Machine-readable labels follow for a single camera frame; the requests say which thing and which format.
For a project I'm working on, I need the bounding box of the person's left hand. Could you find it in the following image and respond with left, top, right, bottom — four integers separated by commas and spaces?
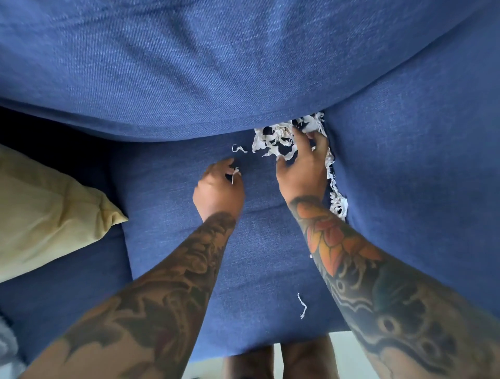
192, 158, 246, 223

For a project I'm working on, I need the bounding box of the person's right hand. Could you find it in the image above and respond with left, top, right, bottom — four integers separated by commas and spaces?
276, 127, 330, 204

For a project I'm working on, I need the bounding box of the pile of white paper shreds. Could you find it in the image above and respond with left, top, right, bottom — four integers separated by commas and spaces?
252, 112, 348, 222

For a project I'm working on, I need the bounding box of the person's right forearm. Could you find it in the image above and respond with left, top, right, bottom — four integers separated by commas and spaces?
287, 193, 500, 379

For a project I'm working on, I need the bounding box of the person's left forearm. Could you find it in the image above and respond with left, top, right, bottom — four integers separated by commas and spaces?
19, 213, 237, 379

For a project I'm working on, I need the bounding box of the blue sofa seat cushion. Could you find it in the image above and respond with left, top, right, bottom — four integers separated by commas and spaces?
110, 130, 349, 364
323, 10, 500, 299
0, 106, 134, 365

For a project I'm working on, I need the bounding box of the blue sofa back cushion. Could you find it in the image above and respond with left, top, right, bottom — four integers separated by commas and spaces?
0, 0, 500, 143

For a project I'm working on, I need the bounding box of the yellow throw pillow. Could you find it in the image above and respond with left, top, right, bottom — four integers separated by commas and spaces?
0, 144, 129, 283

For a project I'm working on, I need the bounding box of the person's right leg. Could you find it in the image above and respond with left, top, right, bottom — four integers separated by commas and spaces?
280, 335, 341, 379

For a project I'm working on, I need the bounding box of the person's leg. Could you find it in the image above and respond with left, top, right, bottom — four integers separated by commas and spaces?
280, 335, 341, 379
224, 344, 276, 379

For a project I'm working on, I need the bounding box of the person's left leg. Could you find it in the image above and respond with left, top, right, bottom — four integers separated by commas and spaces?
224, 344, 276, 379

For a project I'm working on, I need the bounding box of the grey cloth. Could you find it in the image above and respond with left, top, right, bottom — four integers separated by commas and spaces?
0, 312, 25, 379

